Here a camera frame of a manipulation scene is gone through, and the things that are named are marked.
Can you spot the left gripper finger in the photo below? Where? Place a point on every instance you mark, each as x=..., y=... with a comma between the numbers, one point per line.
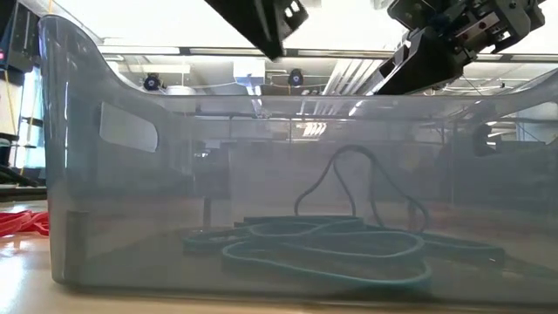
x=253, y=26

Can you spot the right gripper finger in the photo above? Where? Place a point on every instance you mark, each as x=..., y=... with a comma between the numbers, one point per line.
x=418, y=65

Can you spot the red and teal band cluster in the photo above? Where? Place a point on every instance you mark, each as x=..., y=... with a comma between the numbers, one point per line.
x=261, y=227

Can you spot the white hanging box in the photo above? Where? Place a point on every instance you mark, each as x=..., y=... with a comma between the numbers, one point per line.
x=249, y=72

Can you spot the grey translucent plastic basket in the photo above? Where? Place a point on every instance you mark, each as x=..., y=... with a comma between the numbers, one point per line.
x=305, y=196

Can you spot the black round hanging camera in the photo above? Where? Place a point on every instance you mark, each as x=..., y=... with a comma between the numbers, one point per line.
x=151, y=82
x=295, y=77

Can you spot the black aluminium frame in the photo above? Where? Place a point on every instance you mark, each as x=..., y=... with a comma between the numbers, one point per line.
x=22, y=194

